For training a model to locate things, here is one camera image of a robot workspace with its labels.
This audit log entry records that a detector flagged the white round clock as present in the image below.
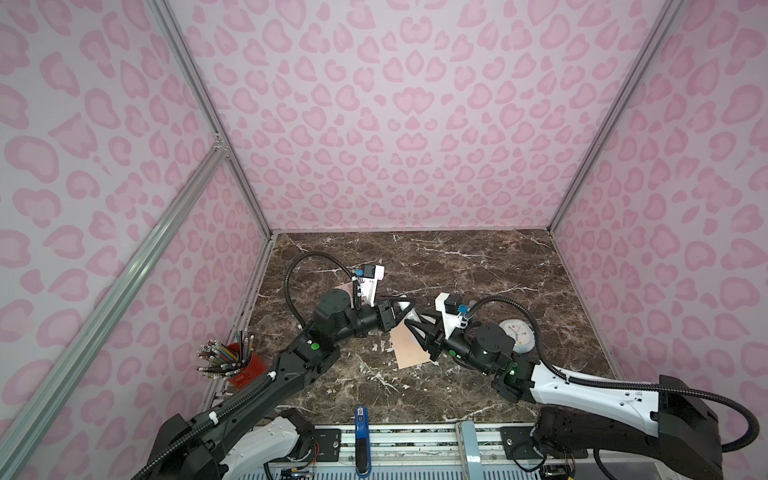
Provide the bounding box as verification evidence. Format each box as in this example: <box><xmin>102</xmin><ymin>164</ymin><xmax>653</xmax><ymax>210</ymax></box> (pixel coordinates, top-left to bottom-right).
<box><xmin>499</xmin><ymin>319</ymin><xmax>536</xmax><ymax>354</ymax></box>

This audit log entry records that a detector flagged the pink desk calculator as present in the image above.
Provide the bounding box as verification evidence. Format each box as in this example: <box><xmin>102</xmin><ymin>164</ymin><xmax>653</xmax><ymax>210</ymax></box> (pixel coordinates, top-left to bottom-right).
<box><xmin>337</xmin><ymin>282</ymin><xmax>355</xmax><ymax>297</ymax></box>

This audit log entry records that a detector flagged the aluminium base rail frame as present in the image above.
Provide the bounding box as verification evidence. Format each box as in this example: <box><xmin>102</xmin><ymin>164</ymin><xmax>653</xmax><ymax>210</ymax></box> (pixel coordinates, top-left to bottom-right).
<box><xmin>160</xmin><ymin>421</ymin><xmax>691</xmax><ymax>480</ymax></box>

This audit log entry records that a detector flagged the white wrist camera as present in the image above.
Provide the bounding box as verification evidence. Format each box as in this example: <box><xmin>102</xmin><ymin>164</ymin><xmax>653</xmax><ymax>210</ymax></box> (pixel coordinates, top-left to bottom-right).
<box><xmin>435</xmin><ymin>292</ymin><xmax>469</xmax><ymax>339</ymax></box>
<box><xmin>352</xmin><ymin>264</ymin><xmax>385</xmax><ymax>309</ymax></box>

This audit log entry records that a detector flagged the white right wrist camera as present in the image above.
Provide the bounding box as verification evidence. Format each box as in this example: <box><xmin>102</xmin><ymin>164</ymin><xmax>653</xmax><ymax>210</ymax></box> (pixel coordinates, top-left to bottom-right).
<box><xmin>435</xmin><ymin>292</ymin><xmax>469</xmax><ymax>339</ymax></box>

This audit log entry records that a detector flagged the blue black tool on rail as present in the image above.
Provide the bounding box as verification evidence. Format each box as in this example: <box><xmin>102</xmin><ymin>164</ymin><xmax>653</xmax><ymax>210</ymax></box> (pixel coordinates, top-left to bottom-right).
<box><xmin>354</xmin><ymin>405</ymin><xmax>372</xmax><ymax>478</ymax></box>

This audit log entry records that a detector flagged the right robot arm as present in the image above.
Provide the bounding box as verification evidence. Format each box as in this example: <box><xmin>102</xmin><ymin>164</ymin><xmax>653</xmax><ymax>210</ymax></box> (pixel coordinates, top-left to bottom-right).
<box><xmin>399</xmin><ymin>295</ymin><xmax>760</xmax><ymax>479</ymax></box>

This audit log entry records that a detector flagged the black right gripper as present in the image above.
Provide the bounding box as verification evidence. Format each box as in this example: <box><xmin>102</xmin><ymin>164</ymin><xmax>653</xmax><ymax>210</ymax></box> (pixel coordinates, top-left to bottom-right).
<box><xmin>403</xmin><ymin>312</ymin><xmax>496</xmax><ymax>378</ymax></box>

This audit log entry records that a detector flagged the red pencil holder cup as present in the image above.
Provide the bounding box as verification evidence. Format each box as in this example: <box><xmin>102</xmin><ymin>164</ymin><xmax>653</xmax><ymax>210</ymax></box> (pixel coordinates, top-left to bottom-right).
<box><xmin>227</xmin><ymin>346</ymin><xmax>267</xmax><ymax>390</ymax></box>

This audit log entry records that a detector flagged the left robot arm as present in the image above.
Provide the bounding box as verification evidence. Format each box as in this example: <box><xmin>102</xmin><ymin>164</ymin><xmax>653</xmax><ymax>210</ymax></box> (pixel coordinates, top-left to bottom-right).
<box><xmin>135</xmin><ymin>265</ymin><xmax>414</xmax><ymax>479</ymax></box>

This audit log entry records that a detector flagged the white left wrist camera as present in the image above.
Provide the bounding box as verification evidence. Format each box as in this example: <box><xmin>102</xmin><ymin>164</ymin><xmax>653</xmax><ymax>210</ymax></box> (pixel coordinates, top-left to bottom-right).
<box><xmin>352</xmin><ymin>264</ymin><xmax>385</xmax><ymax>309</ymax></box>

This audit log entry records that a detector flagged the peach pink envelope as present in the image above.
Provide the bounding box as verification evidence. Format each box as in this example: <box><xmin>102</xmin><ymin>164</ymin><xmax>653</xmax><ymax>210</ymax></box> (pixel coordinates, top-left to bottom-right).
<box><xmin>390</xmin><ymin>317</ymin><xmax>430</xmax><ymax>370</ymax></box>

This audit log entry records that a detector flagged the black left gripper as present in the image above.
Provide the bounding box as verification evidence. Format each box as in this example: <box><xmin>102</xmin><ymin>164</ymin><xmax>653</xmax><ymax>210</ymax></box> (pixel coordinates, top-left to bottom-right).
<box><xmin>332</xmin><ymin>294</ymin><xmax>416</xmax><ymax>348</ymax></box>

